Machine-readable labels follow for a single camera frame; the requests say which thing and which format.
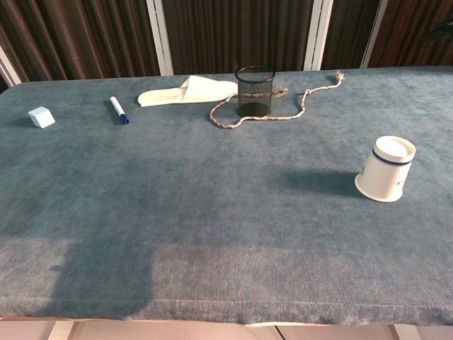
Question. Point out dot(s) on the white paper cup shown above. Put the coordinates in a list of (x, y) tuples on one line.
[(384, 173)]

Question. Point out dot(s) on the blue velvet tablecloth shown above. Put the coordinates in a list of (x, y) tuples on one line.
[(212, 212)]

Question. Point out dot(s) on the black mesh pen holder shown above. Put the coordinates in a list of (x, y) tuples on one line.
[(255, 106)]

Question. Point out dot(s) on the white disposable slipper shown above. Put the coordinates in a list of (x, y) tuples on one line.
[(166, 96)]

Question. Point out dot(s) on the white marker with blue cap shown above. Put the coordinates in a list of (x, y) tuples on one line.
[(117, 108)]

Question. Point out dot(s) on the dark brown partition panel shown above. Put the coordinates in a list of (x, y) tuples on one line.
[(237, 32), (81, 35), (348, 32), (414, 35)]

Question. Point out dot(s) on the light blue cube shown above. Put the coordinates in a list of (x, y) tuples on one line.
[(41, 117)]

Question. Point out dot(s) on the white partition frame post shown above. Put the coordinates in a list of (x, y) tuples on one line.
[(318, 35), (374, 35), (8, 69), (160, 35)]

